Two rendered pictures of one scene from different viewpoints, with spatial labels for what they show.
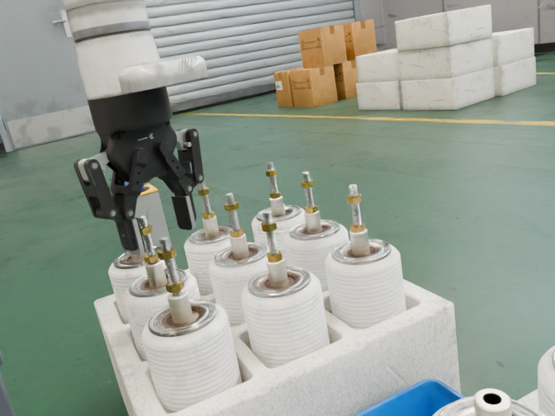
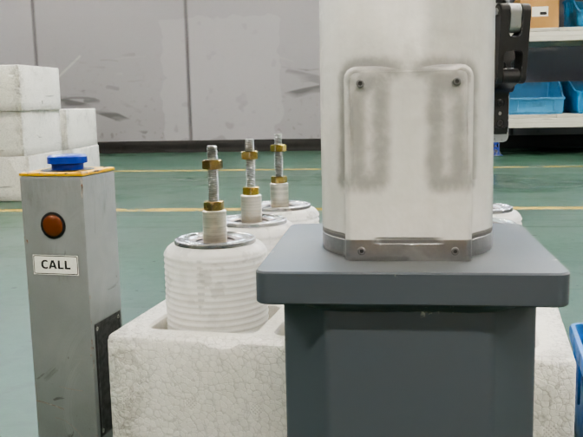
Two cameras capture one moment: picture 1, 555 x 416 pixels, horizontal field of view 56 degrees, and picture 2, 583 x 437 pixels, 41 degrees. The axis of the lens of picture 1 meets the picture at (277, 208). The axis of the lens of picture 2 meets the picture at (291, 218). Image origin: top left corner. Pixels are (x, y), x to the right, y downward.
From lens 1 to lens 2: 0.79 m
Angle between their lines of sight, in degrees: 52
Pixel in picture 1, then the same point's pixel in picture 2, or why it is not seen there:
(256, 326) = not seen: hidden behind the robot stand
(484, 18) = (53, 84)
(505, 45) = (74, 124)
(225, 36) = not seen: outside the picture
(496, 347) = not seen: hidden behind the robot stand
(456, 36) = (28, 100)
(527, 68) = (93, 158)
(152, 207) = (108, 195)
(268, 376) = (541, 312)
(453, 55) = (24, 125)
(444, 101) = (12, 188)
